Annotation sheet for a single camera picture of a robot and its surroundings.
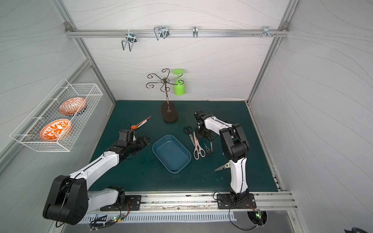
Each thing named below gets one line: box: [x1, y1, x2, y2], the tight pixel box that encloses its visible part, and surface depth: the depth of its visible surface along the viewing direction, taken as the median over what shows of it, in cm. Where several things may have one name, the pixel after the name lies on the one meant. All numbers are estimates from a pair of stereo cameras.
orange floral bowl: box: [39, 118, 73, 142], surface depth 64 cm
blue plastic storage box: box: [152, 133, 192, 175], surface depth 92 cm
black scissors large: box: [183, 125, 196, 147], surface depth 105 cm
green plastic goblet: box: [172, 68, 186, 96], surface depth 100 cm
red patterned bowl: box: [58, 97, 87, 117], surface depth 73 cm
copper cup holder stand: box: [145, 68, 185, 123], surface depth 98 cm
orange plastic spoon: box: [130, 116, 153, 130], surface depth 106 cm
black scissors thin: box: [203, 141, 215, 158], surface depth 93 cm
